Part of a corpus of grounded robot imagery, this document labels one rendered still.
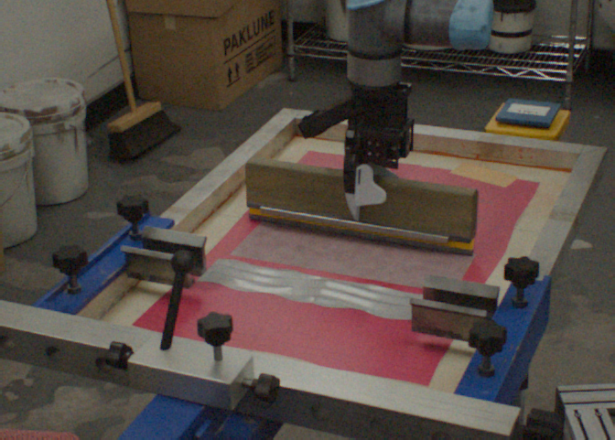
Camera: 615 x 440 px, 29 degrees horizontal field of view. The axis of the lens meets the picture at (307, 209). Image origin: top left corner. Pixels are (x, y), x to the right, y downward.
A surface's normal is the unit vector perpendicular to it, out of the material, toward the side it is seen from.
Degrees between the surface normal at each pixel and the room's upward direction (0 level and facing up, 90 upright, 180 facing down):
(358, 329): 0
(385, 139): 90
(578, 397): 0
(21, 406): 0
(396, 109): 90
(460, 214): 85
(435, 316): 90
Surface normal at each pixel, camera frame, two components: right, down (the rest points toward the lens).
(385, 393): -0.04, -0.90
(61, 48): 0.92, 0.14
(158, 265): -0.39, 0.42
